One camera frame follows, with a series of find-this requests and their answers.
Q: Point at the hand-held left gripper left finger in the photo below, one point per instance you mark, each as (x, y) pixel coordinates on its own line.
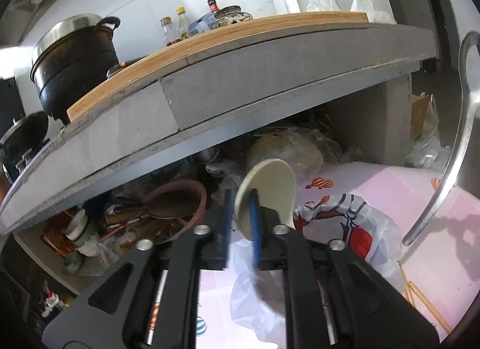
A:
(227, 236)

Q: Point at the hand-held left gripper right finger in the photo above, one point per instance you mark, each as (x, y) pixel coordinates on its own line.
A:
(256, 245)

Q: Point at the cream rice paddle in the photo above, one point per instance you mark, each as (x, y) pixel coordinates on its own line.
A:
(270, 183)

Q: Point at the white printed plastic bag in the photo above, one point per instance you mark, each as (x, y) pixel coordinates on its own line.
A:
(386, 236)

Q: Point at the pink rimmed frying pan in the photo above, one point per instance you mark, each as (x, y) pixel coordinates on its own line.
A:
(176, 208)

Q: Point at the small steel pot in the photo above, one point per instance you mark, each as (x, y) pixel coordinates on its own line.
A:
(209, 154)

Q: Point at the plastic wrapped yellowish bundle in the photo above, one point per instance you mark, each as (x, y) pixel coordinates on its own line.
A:
(285, 153)

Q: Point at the stacked white bowls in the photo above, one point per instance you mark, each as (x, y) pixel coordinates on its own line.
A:
(80, 234)

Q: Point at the grey kitchen counter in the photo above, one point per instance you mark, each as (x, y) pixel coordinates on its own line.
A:
(262, 71)

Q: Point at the wooden cutting board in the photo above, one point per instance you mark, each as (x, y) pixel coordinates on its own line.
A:
(150, 67)

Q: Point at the red capped white bottle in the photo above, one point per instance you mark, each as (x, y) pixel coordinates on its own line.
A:
(50, 304)

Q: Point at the dark kitchen knife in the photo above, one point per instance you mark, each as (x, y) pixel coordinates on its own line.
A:
(123, 67)

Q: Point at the white plastic floor bag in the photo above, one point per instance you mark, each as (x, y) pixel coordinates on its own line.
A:
(431, 150)

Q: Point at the brown capped glass bottle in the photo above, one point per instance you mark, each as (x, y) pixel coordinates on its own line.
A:
(168, 33)

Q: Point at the brown cardboard box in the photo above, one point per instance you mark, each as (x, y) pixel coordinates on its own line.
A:
(420, 112)

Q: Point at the dark lower cabinet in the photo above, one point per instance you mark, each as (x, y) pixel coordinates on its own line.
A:
(22, 289)

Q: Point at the blue seasoning packet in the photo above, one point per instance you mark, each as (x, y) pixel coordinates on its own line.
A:
(200, 25)

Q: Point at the yellow capped glass bottle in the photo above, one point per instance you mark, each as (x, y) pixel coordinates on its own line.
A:
(183, 26)

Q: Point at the glass pickle jar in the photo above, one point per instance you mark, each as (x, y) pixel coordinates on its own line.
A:
(232, 16)

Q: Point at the black wok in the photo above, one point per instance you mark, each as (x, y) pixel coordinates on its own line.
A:
(22, 135)

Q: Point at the black pot with steel lid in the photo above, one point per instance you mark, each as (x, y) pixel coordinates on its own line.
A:
(75, 63)

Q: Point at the black rectangular panel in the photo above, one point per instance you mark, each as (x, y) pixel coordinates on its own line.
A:
(11, 97)

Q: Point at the white crumpled plastic bag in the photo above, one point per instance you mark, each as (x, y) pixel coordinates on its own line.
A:
(371, 7)

